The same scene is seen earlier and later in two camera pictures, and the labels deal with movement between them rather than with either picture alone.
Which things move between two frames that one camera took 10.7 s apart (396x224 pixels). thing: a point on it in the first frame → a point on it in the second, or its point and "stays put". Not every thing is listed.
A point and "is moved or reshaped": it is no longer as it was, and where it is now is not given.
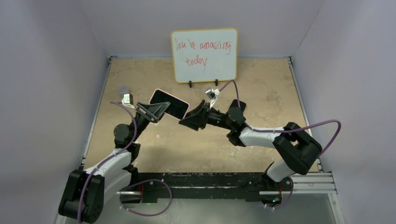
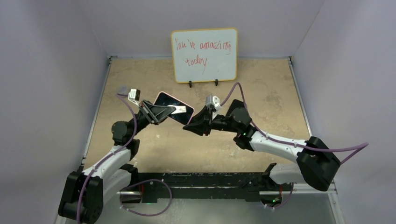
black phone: (235, 103) stays put
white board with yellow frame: (205, 55) stays put
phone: (178, 108) is moved or reshaped
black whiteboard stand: (190, 82) stays put
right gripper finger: (202, 108) → (205, 115)
